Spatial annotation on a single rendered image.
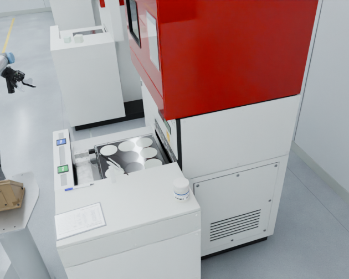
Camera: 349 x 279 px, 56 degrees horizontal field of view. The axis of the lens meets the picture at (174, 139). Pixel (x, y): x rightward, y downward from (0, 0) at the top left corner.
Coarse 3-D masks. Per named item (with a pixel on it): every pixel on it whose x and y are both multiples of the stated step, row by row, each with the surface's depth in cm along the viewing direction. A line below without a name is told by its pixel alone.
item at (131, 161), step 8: (144, 136) 205; (152, 136) 205; (104, 144) 200; (112, 144) 199; (152, 144) 198; (120, 152) 193; (128, 152) 193; (136, 152) 192; (104, 160) 188; (112, 160) 187; (120, 160) 187; (128, 160) 187; (136, 160) 186; (144, 160) 186; (160, 160) 185; (104, 168) 181; (128, 168) 181; (136, 168) 180; (144, 168) 180; (104, 176) 176
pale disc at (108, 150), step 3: (102, 147) 198; (105, 147) 197; (108, 147) 197; (111, 147) 197; (114, 147) 197; (102, 150) 195; (105, 150) 195; (108, 150) 195; (111, 150) 195; (114, 150) 195; (102, 153) 193; (105, 153) 192; (108, 153) 192; (111, 153) 192
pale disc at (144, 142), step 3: (141, 138) 203; (144, 138) 203; (147, 138) 203; (138, 141) 201; (141, 141) 201; (144, 141) 201; (147, 141) 201; (150, 141) 201; (138, 144) 198; (141, 144) 198; (144, 144) 198; (147, 144) 198; (150, 144) 198
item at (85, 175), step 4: (88, 156) 194; (88, 164) 188; (76, 168) 186; (80, 168) 185; (84, 168) 185; (88, 168) 185; (80, 172) 183; (84, 172) 182; (88, 172) 182; (92, 172) 185; (80, 176) 180; (84, 176) 180; (88, 176) 180; (92, 176) 180; (80, 180) 177; (84, 180) 177; (88, 180) 177; (92, 180) 177
